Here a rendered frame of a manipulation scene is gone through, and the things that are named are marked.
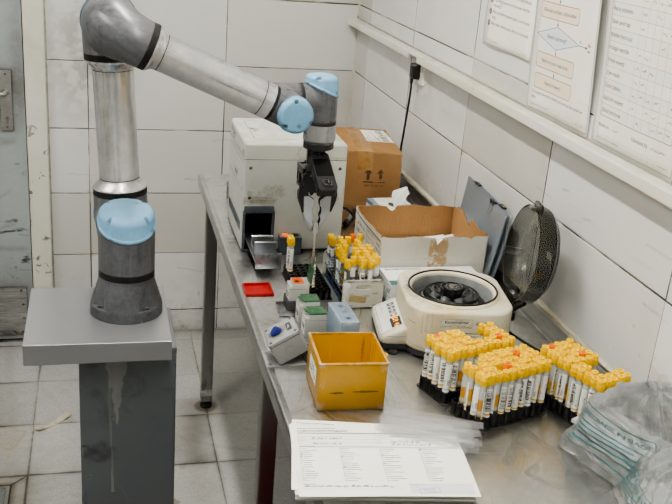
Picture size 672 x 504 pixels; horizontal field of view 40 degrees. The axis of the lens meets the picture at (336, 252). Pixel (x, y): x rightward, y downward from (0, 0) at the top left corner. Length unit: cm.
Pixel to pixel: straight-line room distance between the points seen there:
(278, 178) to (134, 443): 79
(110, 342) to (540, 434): 85
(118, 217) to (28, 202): 184
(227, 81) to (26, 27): 178
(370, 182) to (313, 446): 140
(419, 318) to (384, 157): 101
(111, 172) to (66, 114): 168
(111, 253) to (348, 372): 55
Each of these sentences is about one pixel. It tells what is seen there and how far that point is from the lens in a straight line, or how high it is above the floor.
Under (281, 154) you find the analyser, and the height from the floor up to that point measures 114.
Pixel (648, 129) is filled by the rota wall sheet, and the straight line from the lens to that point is 182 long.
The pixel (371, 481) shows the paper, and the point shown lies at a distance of 155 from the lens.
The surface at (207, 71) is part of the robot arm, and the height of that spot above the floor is 144.
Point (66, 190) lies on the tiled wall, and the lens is 376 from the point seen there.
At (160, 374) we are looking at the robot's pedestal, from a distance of 199.
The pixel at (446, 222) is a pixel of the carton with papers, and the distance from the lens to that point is 252.
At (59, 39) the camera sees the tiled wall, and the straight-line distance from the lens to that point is 363.
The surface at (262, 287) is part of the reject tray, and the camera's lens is 224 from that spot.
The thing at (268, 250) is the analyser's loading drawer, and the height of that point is 92.
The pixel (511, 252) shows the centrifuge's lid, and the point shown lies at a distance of 215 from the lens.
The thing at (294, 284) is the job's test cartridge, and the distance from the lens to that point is 208.
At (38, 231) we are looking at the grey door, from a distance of 376.
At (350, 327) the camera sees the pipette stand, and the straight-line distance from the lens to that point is 187.
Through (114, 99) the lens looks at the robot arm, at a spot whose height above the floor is 135.
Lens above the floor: 177
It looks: 21 degrees down
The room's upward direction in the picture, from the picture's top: 5 degrees clockwise
